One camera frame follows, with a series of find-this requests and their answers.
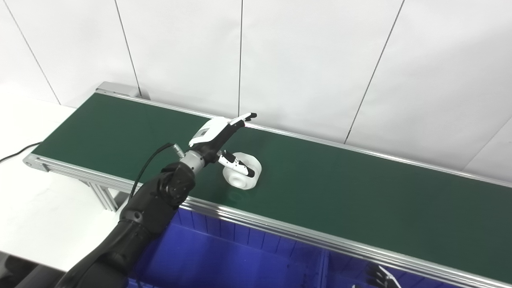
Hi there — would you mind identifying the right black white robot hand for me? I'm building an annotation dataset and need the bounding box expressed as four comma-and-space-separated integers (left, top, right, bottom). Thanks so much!
352, 264, 401, 288

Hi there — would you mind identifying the green conveyor belt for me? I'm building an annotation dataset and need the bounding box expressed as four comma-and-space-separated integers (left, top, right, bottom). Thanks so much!
32, 93, 512, 283
23, 90, 512, 288

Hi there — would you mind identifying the black power cable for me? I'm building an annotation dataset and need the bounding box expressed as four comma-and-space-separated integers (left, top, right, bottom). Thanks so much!
0, 142, 43, 164

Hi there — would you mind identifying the white round plastic part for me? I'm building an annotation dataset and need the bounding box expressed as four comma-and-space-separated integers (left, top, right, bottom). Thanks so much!
222, 152, 263, 191

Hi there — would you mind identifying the blue plastic bin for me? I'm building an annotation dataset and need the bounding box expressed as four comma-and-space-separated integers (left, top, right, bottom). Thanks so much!
127, 207, 329, 288
320, 250, 484, 288

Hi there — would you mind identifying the dark robot body edge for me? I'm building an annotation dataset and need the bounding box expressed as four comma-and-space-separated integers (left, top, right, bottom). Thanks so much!
0, 252, 66, 288

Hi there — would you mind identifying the grey conveyor end housing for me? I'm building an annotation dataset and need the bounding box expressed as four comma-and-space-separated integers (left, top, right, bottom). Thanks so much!
95, 82, 151, 100

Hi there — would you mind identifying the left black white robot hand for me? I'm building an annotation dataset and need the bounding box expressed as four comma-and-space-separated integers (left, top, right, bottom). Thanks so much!
188, 112, 258, 178

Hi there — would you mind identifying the aluminium conveyor leg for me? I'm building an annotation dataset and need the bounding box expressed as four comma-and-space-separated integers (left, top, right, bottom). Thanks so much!
78, 179, 121, 212

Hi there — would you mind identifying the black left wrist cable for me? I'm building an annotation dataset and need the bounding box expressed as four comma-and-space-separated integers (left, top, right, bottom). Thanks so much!
128, 142, 185, 200

